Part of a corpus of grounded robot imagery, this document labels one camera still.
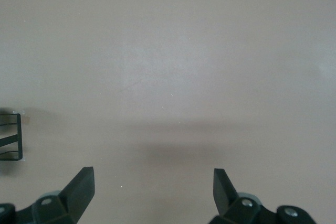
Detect black wire cup rack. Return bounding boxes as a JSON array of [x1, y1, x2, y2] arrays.
[[0, 113, 24, 161]]

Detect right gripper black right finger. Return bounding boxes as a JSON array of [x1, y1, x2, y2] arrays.
[[208, 168, 316, 224]]

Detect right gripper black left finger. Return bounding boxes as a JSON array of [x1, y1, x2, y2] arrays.
[[0, 166, 95, 224]]

